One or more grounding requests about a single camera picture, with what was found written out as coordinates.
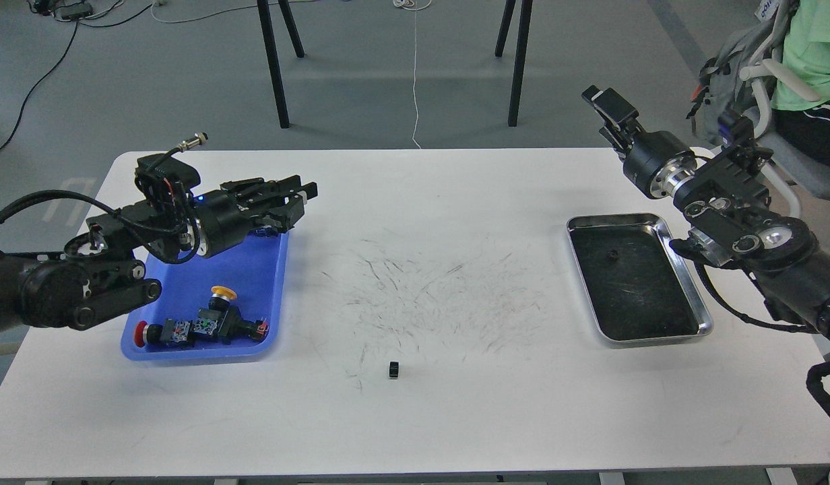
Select red push button switch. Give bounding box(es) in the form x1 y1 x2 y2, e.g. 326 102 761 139
132 319 196 348

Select silver metal tray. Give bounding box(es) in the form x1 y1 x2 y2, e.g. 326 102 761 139
566 213 713 348

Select person in green shirt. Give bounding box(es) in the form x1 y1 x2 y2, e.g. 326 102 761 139
772 1 830 166

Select black switch red terminals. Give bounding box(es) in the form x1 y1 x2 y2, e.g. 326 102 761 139
191 306 269 345

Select white frame chair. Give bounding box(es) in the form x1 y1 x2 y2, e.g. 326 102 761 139
738 1 830 201

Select white hanging cord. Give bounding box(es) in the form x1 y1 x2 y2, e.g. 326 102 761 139
392 0 433 150

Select grey backpack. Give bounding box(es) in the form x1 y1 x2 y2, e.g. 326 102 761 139
687 21 773 146

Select black table leg right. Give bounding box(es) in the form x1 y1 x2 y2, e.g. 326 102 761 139
493 1 534 128

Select blue plastic tray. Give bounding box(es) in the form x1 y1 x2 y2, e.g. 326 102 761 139
121 234 289 362

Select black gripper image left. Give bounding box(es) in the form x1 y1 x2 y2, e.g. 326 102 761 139
193 174 319 258

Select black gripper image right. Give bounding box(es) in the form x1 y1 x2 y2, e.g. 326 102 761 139
581 85 697 199

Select black floor cable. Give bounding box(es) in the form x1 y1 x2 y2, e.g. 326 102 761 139
0 0 160 164

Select black table leg left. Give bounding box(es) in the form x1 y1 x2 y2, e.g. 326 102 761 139
256 1 305 129

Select black table leg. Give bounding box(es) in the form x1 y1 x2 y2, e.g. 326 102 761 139
256 1 305 129
493 1 534 128

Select yellow mushroom push button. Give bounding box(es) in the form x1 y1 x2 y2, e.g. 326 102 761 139
208 286 238 311

